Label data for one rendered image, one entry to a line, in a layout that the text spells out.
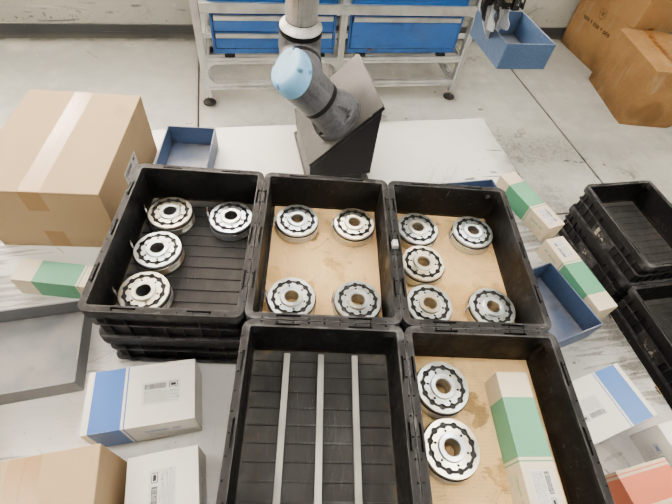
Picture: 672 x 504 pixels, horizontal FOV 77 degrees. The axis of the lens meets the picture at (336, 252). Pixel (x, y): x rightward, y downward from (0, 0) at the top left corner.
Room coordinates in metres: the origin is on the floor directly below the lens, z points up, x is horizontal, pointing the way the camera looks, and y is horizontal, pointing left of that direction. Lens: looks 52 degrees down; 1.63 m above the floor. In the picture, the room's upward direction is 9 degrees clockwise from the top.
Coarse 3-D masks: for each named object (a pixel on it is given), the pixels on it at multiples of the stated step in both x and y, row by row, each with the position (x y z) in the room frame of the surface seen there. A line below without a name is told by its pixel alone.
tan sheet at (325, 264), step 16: (320, 224) 0.70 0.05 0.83; (272, 240) 0.63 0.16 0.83; (320, 240) 0.65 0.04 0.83; (336, 240) 0.66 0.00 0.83; (272, 256) 0.58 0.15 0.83; (288, 256) 0.59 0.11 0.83; (304, 256) 0.59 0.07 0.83; (320, 256) 0.60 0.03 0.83; (336, 256) 0.61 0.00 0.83; (352, 256) 0.62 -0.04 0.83; (368, 256) 0.62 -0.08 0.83; (272, 272) 0.54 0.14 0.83; (288, 272) 0.54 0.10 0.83; (304, 272) 0.55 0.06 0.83; (320, 272) 0.56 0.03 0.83; (336, 272) 0.56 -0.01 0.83; (352, 272) 0.57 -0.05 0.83; (368, 272) 0.58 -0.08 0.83; (320, 288) 0.51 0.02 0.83; (336, 288) 0.52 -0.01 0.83; (320, 304) 0.47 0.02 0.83
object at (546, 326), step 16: (496, 192) 0.81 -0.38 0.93; (512, 224) 0.70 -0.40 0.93; (400, 240) 0.60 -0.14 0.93; (400, 256) 0.56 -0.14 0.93; (400, 272) 0.52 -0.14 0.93; (528, 272) 0.57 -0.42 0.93; (400, 288) 0.48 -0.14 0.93; (544, 304) 0.49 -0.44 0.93; (416, 320) 0.41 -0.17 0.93; (432, 320) 0.42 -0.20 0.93; (448, 320) 0.42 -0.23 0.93; (544, 320) 0.45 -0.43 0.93
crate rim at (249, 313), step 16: (272, 176) 0.74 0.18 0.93; (288, 176) 0.75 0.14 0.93; (304, 176) 0.76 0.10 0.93; (320, 176) 0.77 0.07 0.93; (384, 192) 0.75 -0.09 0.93; (384, 208) 0.69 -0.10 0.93; (256, 240) 0.54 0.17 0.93; (256, 256) 0.50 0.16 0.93; (256, 272) 0.46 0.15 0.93; (400, 304) 0.44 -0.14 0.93; (288, 320) 0.37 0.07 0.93; (304, 320) 0.37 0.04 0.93; (320, 320) 0.38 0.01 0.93; (336, 320) 0.38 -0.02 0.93; (352, 320) 0.39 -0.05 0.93; (368, 320) 0.39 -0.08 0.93; (384, 320) 0.40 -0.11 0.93; (400, 320) 0.40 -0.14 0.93
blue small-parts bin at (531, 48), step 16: (480, 16) 1.32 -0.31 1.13; (512, 16) 1.38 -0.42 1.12; (480, 32) 1.29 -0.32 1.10; (496, 32) 1.22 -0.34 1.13; (512, 32) 1.39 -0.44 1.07; (528, 32) 1.32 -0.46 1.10; (496, 48) 1.19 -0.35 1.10; (512, 48) 1.16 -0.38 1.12; (528, 48) 1.18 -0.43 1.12; (544, 48) 1.19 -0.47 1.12; (496, 64) 1.16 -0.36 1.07; (512, 64) 1.17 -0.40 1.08; (528, 64) 1.19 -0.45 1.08; (544, 64) 1.20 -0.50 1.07
